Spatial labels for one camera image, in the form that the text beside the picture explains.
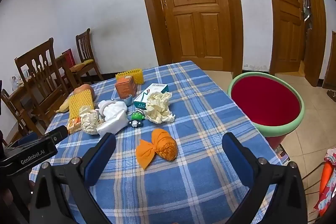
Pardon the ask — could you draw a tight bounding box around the wooden chair with red bag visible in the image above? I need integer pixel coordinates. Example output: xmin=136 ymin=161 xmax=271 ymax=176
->
xmin=55 ymin=52 xmax=79 ymax=88

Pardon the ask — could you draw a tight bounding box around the yellow spiky foam sleeve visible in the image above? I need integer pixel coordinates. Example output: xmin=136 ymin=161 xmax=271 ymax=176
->
xmin=115 ymin=68 xmax=144 ymax=85

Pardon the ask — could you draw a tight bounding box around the wooden chair with cushion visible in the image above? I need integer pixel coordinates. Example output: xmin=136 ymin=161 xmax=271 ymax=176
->
xmin=76 ymin=28 xmax=104 ymax=83

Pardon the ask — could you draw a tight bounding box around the orange cardboard box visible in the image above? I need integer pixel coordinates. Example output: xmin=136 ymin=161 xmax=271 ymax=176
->
xmin=115 ymin=75 xmax=138 ymax=98

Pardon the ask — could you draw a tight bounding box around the small cream paper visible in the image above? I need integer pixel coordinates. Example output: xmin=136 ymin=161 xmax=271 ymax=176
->
xmin=79 ymin=106 xmax=104 ymax=135

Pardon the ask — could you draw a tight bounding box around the wooden door frame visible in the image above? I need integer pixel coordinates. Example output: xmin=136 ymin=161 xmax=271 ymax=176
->
xmin=134 ymin=0 xmax=244 ymax=73

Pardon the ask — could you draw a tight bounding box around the round orange fruit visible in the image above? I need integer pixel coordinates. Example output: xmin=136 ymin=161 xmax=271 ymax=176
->
xmin=73 ymin=84 xmax=95 ymax=98

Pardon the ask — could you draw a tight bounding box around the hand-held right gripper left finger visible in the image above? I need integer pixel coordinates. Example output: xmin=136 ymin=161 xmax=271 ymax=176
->
xmin=26 ymin=132 xmax=117 ymax=224

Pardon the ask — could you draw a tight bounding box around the green figure toy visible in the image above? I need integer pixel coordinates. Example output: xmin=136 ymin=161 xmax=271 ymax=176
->
xmin=128 ymin=108 xmax=145 ymax=128

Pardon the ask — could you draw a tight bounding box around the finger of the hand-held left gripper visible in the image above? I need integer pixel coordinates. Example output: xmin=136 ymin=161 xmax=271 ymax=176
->
xmin=39 ymin=125 xmax=69 ymax=144
xmin=8 ymin=132 xmax=40 ymax=149

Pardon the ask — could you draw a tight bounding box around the red bin with green rim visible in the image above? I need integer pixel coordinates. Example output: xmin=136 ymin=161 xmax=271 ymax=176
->
xmin=227 ymin=72 xmax=305 ymax=151

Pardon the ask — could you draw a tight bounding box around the yellow seat cushion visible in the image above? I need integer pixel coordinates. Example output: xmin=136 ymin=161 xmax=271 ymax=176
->
xmin=70 ymin=59 xmax=94 ymax=73

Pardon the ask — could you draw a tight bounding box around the low wooden chair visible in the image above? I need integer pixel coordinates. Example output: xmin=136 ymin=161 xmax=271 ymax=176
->
xmin=0 ymin=89 xmax=33 ymax=146

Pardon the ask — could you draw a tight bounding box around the red floral cloth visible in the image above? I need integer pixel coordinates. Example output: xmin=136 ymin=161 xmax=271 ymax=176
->
xmin=314 ymin=147 xmax=336 ymax=219

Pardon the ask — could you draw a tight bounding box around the large wooden slatted chair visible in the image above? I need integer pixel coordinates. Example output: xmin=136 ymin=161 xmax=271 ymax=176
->
xmin=14 ymin=38 xmax=70 ymax=125

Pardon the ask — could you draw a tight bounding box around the large cream paper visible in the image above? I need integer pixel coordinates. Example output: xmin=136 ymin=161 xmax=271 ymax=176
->
xmin=144 ymin=91 xmax=176 ymax=124

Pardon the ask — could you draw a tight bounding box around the open wooden door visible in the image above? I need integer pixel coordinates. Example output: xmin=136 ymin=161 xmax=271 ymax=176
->
xmin=259 ymin=0 xmax=306 ymax=76

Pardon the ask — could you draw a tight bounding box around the blue plaid tablecloth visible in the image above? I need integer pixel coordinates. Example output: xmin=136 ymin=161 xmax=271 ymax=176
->
xmin=29 ymin=60 xmax=284 ymax=224

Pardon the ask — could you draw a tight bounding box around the thin metal wire frame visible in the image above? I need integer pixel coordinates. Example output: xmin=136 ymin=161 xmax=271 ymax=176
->
xmin=301 ymin=161 xmax=326 ymax=198

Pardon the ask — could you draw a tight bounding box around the orange snack packet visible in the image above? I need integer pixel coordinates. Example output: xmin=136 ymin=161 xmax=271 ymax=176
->
xmin=66 ymin=116 xmax=82 ymax=135

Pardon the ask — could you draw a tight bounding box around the orange cloth bundle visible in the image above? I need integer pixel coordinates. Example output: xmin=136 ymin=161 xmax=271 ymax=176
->
xmin=135 ymin=128 xmax=177 ymax=169

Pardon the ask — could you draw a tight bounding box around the yellow banana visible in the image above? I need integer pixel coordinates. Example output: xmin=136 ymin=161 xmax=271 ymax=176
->
xmin=55 ymin=99 xmax=71 ymax=113

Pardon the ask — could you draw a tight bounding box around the closed wooden panel door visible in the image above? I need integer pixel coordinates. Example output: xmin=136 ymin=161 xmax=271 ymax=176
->
xmin=151 ymin=0 xmax=233 ymax=67

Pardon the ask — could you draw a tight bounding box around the white and teal box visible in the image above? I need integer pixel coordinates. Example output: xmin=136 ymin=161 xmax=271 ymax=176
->
xmin=133 ymin=83 xmax=169 ymax=110

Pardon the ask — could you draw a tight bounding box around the red bag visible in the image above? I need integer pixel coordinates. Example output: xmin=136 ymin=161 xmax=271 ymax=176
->
xmin=62 ymin=49 xmax=76 ymax=68

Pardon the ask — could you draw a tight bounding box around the colourful picture book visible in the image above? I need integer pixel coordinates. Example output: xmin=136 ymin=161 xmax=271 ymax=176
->
xmin=274 ymin=145 xmax=290 ymax=162

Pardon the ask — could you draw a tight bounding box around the yellow foam fruit net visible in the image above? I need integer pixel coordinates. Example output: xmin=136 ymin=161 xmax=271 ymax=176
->
xmin=69 ymin=93 xmax=95 ymax=119

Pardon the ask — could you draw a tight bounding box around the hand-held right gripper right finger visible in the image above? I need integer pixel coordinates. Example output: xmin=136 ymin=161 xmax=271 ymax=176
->
xmin=222 ymin=132 xmax=307 ymax=224

